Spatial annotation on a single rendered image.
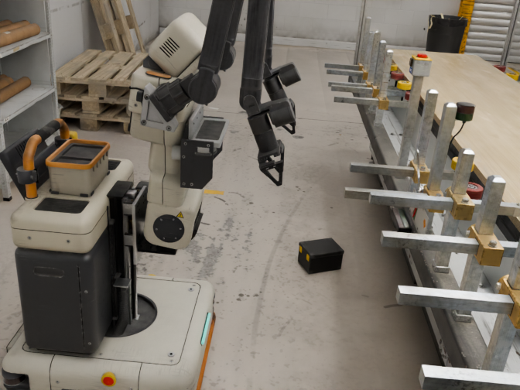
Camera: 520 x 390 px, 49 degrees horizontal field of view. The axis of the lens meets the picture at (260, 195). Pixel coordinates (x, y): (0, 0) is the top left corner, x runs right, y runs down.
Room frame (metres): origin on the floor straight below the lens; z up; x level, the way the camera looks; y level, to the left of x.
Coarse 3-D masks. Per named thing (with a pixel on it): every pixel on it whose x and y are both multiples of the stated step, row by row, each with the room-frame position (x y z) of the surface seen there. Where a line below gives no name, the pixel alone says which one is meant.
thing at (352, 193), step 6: (348, 192) 1.77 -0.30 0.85; (354, 192) 1.77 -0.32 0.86; (360, 192) 1.77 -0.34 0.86; (366, 192) 1.77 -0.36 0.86; (390, 192) 1.78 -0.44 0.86; (396, 192) 1.78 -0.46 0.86; (402, 192) 1.79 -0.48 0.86; (408, 192) 1.79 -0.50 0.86; (354, 198) 1.77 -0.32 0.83; (360, 198) 1.77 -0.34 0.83; (366, 198) 1.77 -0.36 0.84
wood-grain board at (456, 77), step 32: (448, 64) 3.95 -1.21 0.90; (480, 64) 4.03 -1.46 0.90; (448, 96) 3.04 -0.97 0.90; (480, 96) 3.09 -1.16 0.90; (512, 96) 3.15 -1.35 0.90; (480, 128) 2.47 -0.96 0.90; (512, 128) 2.51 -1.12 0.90; (480, 160) 2.05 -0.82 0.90; (512, 160) 2.08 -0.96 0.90; (512, 192) 1.76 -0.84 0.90
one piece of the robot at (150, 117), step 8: (144, 88) 1.52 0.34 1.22; (152, 88) 1.56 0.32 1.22; (144, 96) 1.53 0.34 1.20; (144, 104) 1.52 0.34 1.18; (152, 104) 1.52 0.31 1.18; (144, 112) 1.52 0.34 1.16; (152, 112) 1.53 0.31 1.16; (144, 120) 1.53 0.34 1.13; (152, 120) 1.53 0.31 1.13; (160, 120) 1.53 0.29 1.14; (176, 120) 1.57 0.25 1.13; (160, 128) 1.52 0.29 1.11; (168, 128) 1.52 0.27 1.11
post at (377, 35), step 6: (378, 30) 3.56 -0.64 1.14; (378, 36) 3.55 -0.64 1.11; (378, 42) 3.55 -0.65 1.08; (372, 48) 3.56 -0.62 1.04; (372, 54) 3.55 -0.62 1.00; (372, 60) 3.55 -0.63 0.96; (372, 66) 3.55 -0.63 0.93; (372, 72) 3.55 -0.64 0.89; (372, 78) 3.55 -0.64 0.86; (366, 96) 3.55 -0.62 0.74
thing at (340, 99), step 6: (336, 96) 3.03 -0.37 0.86; (342, 96) 3.04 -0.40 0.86; (342, 102) 3.02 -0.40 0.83; (348, 102) 3.01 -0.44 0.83; (354, 102) 3.01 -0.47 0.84; (360, 102) 3.01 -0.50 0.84; (366, 102) 3.01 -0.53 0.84; (372, 102) 3.01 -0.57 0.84; (390, 102) 3.01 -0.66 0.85; (396, 102) 3.01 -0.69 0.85; (402, 102) 3.01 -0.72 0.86; (408, 102) 3.01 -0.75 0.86
